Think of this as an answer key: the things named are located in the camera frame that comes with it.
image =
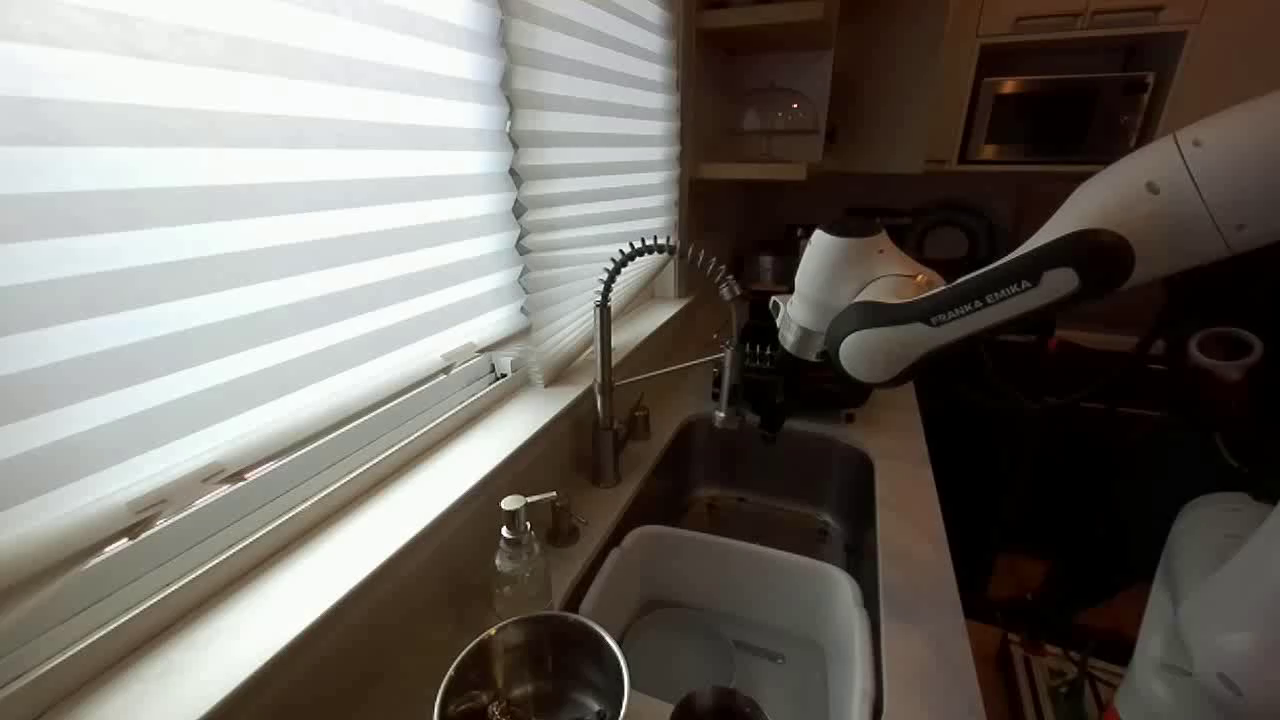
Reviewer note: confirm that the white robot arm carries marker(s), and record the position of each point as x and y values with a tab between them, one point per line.
1177	201

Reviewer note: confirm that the stainless steel sink basin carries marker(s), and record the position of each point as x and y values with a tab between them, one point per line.
795	491

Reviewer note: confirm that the dark round lid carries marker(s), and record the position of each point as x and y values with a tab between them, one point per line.
719	707

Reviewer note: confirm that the wooden wall shelf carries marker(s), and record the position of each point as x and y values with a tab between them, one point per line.
760	80

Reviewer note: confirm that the white roll on counter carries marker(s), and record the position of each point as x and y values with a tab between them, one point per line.
1225	348

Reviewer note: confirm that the white plastic dish tub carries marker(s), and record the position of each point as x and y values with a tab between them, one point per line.
703	609

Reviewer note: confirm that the white zebra window blind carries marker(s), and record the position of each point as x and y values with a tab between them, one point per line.
227	221

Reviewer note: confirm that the stainless steel pot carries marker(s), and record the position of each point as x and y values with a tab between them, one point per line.
537	665

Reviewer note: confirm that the clear soap dispenser bottle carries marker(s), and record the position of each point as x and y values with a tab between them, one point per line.
523	576

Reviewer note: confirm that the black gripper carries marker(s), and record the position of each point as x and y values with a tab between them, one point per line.
778	385

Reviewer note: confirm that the narrow white window blind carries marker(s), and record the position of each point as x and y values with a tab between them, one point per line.
594	153

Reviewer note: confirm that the chrome spring kitchen faucet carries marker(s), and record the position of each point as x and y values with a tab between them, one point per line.
604	428

